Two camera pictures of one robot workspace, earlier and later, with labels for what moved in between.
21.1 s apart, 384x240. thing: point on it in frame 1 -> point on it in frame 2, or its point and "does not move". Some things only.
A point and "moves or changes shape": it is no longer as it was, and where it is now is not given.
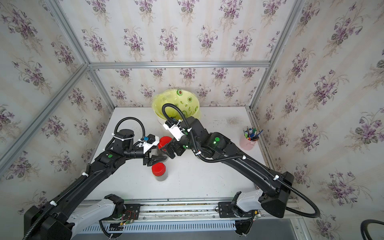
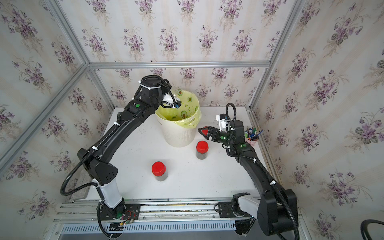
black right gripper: x=175 y=144 -> x=211 y=130
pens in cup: x=252 y=134 does not move
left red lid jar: x=159 y=170 does not move
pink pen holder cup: x=247 y=144 does not move
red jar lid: x=164 y=140 moves or changes shape
